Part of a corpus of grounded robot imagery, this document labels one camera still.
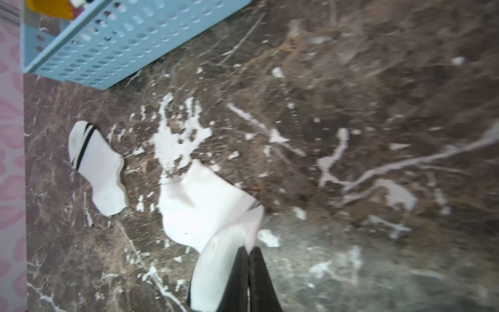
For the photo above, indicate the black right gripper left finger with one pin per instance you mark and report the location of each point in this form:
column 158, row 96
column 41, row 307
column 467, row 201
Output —
column 235, row 298

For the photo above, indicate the light blue plastic basket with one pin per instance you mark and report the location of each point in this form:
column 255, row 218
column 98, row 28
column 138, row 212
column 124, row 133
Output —
column 111, row 40

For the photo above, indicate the maroon purple sock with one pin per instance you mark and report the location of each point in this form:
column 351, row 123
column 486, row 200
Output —
column 63, row 9

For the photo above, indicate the white sock with black bands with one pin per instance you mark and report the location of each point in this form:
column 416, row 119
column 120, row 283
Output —
column 92, row 156

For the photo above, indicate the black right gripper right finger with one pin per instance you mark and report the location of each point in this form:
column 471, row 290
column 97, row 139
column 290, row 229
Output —
column 262, row 293

